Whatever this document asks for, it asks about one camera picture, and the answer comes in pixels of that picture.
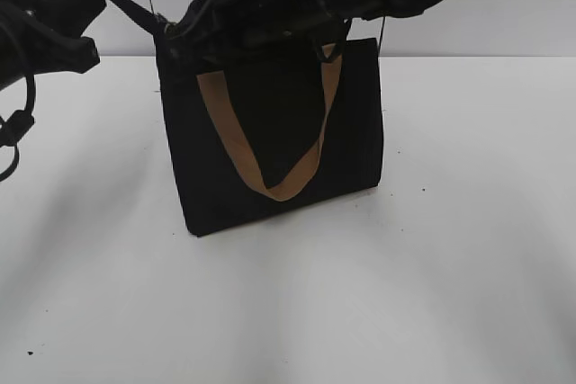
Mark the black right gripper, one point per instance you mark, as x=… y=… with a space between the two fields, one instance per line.
x=221 y=32

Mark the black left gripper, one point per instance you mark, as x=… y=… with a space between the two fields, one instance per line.
x=52 y=31

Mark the black tote bag tan handles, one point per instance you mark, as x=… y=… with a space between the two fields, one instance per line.
x=280 y=108

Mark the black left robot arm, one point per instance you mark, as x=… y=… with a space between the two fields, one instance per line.
x=14 y=62

